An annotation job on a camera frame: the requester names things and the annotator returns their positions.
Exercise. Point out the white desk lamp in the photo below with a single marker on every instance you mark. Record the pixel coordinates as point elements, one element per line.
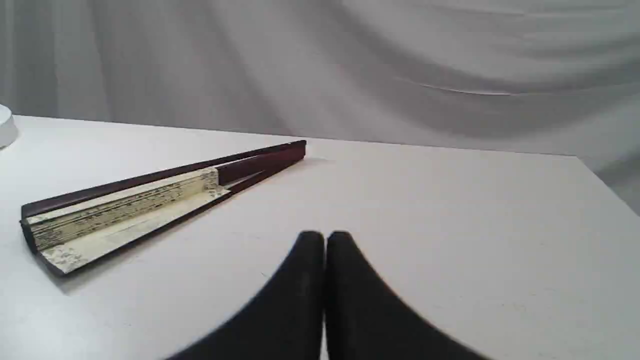
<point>9,131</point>

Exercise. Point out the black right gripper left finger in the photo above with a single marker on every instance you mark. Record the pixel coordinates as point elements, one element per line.
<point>283,321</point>

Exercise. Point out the maroon and cream folding fan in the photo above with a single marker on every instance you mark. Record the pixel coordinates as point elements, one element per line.
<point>70,231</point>

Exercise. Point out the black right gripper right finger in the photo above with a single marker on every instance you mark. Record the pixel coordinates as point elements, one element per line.
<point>366,320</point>

